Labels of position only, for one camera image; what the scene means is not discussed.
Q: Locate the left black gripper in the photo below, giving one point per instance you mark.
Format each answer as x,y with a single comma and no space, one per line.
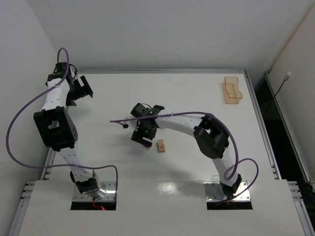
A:
82,89

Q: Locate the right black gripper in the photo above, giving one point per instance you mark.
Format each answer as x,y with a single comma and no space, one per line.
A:
141,138

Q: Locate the transparent amber plastic bin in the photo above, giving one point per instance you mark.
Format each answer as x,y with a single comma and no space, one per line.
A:
231,90

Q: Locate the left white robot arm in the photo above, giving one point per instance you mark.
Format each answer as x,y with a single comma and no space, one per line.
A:
59,132

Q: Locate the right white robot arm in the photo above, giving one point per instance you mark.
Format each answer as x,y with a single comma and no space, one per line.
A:
212,136

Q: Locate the wooden cube with lines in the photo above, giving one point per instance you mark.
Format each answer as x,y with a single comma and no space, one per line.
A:
161,148

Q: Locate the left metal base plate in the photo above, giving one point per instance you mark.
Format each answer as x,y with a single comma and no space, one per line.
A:
106,193

